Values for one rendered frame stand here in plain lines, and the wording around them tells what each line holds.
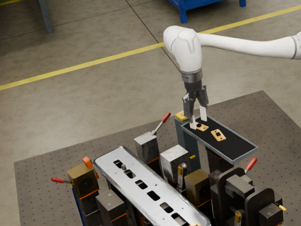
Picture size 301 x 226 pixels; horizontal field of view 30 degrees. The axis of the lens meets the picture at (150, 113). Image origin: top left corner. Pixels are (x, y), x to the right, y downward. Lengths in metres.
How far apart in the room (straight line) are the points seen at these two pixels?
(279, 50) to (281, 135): 0.85
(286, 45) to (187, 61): 0.46
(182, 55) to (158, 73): 3.23
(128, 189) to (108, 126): 2.39
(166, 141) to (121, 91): 2.13
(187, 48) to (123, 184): 0.68
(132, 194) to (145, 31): 4.19
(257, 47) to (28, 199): 1.47
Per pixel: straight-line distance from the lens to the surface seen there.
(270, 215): 2.10
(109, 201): 2.41
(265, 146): 3.13
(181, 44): 2.28
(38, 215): 2.99
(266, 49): 2.46
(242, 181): 2.14
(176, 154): 2.45
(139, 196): 2.45
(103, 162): 2.69
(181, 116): 2.61
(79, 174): 2.56
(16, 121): 5.30
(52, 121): 5.13
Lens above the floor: 2.55
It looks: 31 degrees down
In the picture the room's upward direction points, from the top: 11 degrees counter-clockwise
